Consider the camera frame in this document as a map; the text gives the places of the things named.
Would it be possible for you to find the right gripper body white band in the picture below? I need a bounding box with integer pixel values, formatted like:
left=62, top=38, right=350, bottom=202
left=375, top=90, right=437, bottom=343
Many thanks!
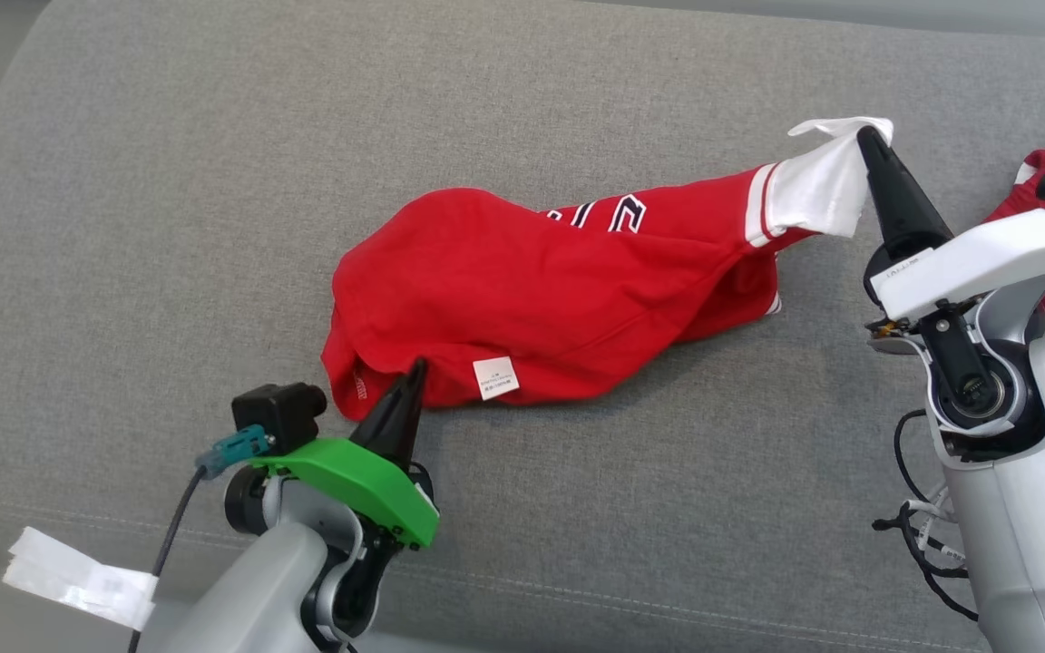
left=864, top=209, right=1045, bottom=325

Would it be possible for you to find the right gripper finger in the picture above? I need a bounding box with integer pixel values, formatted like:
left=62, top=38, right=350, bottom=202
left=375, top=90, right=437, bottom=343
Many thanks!
left=856, top=125, right=954, bottom=260

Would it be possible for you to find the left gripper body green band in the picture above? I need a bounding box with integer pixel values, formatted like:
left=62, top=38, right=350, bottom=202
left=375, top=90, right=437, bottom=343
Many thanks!
left=250, top=439, right=441, bottom=550

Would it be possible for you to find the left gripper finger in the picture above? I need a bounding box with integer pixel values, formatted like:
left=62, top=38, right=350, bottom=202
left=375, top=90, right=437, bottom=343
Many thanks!
left=393, top=356, right=431, bottom=470
left=349, top=356, right=425, bottom=466

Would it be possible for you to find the red jersey with white sleeves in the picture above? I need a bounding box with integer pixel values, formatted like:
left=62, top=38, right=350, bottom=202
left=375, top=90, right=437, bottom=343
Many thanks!
left=320, top=116, right=895, bottom=424

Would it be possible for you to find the grey fabric sofa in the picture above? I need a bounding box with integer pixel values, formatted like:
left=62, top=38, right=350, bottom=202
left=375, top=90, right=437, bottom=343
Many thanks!
left=0, top=0, right=1045, bottom=653

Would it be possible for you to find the white tape label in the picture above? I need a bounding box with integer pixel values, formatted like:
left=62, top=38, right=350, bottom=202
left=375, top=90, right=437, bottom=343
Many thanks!
left=3, top=526, right=161, bottom=632

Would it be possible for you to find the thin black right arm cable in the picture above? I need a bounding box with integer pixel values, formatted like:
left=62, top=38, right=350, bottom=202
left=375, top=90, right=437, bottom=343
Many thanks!
left=872, top=408, right=982, bottom=623

